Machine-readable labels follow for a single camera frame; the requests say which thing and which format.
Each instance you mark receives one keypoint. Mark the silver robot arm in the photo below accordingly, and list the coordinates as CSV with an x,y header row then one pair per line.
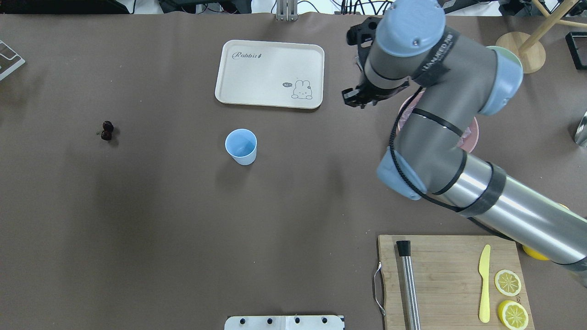
x,y
458,78

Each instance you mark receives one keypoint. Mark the cream rabbit tray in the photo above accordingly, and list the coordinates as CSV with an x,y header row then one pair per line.
x,y
274,74

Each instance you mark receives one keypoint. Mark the yellow plastic knife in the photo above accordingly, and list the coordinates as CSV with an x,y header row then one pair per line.
x,y
484,272

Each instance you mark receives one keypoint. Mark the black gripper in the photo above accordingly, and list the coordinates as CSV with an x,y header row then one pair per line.
x,y
372,90

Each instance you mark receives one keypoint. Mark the wooden glass stand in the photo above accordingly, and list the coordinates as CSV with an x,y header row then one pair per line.
x,y
528,48

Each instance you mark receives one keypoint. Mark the lemon slice upper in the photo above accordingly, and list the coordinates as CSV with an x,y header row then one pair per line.
x,y
508,283

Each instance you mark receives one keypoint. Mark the yellow lemon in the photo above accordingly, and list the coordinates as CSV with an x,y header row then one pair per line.
x,y
534,254

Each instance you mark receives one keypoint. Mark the dark cherry pair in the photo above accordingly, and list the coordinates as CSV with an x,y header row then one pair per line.
x,y
107,131

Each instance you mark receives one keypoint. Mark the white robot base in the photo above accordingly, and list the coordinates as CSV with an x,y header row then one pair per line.
x,y
286,322

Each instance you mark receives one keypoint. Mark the steel muddler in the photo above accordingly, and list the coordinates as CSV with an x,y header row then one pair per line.
x,y
411,304

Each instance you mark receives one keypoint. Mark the mint green bowl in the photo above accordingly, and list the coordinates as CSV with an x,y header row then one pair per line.
x,y
504,54

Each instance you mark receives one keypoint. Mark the wooden cutting board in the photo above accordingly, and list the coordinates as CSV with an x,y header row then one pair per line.
x,y
448,284

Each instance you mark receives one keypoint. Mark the lemon slice lower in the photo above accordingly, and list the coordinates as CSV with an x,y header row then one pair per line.
x,y
513,315

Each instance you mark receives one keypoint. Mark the lemon slice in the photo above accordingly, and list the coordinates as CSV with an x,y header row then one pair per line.
x,y
508,283
513,315

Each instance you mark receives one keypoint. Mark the light blue plastic cup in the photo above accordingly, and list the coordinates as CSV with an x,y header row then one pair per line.
x,y
241,145

